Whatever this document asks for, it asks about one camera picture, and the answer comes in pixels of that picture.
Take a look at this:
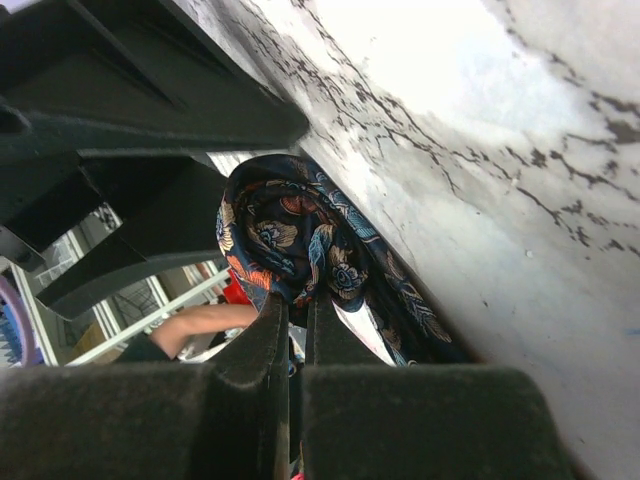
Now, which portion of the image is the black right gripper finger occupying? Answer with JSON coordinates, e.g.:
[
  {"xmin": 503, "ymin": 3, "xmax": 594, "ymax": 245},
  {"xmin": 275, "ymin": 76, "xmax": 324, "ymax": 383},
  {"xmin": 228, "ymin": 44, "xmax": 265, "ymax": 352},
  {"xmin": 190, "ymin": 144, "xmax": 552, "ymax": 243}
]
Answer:
[
  {"xmin": 1, "ymin": 154, "xmax": 226, "ymax": 320},
  {"xmin": 302, "ymin": 295, "xmax": 572, "ymax": 479},
  {"xmin": 1, "ymin": 294, "xmax": 289, "ymax": 479},
  {"xmin": 1, "ymin": 1, "xmax": 309, "ymax": 160}
]

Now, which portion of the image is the navy floral tie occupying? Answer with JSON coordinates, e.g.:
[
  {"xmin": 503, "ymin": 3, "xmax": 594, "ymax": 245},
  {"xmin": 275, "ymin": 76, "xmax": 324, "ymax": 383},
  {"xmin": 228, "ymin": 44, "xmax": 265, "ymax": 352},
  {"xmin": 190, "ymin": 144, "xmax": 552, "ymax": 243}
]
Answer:
[{"xmin": 216, "ymin": 154, "xmax": 469, "ymax": 365}]

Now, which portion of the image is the person's bare forearm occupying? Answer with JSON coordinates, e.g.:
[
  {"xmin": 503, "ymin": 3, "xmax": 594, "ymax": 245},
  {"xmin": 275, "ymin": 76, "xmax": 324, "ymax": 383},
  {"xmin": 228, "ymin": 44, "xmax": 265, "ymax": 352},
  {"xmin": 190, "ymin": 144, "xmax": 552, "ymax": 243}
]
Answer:
[{"xmin": 150, "ymin": 304, "xmax": 258, "ymax": 359}]

